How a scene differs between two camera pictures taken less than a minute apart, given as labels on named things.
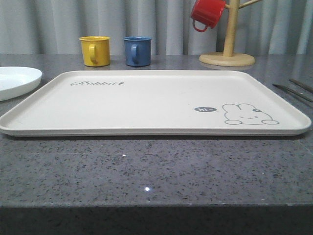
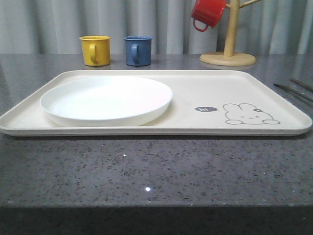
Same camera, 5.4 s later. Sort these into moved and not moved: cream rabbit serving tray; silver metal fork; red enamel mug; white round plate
Moved: white round plate
Not moved: silver metal fork; cream rabbit serving tray; red enamel mug
